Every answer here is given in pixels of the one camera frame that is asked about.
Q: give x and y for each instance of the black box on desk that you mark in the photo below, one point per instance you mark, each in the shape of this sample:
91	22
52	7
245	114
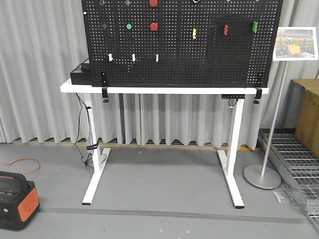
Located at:
82	74

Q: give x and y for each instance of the left black clamp bracket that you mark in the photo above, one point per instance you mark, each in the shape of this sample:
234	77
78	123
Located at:
104	87

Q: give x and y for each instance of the brown cardboard box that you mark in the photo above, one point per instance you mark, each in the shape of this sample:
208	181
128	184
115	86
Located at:
307	130

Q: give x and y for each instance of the metal floor grating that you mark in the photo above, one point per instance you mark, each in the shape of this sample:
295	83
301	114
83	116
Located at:
299	169

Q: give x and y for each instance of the black perforated pegboard panel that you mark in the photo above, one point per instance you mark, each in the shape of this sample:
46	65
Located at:
211	60

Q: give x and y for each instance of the desk control box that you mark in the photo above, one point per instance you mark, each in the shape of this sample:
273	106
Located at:
232	99

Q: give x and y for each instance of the silver sign stand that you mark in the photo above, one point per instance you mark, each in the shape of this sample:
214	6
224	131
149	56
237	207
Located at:
261	176

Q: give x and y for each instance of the green toggle handle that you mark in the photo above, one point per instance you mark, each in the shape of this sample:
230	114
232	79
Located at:
255	26

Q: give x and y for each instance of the yellow-white rocker switch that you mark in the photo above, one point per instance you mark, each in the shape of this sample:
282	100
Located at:
110	56

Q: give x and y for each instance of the white standing desk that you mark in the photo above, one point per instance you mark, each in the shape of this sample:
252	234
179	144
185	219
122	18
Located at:
226	158

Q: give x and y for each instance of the black orange power station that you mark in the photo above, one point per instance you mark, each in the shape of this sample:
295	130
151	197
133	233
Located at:
19	201

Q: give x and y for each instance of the lower red push button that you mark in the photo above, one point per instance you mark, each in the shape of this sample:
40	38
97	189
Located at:
154	26

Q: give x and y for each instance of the red push button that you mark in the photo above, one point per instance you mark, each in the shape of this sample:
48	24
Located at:
153	3
154	26

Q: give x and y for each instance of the yellow toggle handle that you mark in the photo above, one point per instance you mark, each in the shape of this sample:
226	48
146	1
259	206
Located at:
194	31

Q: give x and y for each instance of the right black clamp bracket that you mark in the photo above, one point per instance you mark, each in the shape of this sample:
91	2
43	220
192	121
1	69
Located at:
258	87

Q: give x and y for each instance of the upper red push button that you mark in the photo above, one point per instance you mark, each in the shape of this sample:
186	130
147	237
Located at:
153	3

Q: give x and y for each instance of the red toggle handle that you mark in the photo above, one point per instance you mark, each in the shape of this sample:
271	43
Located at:
225	31

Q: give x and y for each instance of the black clamp bracket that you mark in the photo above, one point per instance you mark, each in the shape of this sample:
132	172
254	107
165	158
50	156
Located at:
104	87
258	87

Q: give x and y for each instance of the framed picture sign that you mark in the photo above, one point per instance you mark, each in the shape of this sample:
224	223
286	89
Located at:
296	44

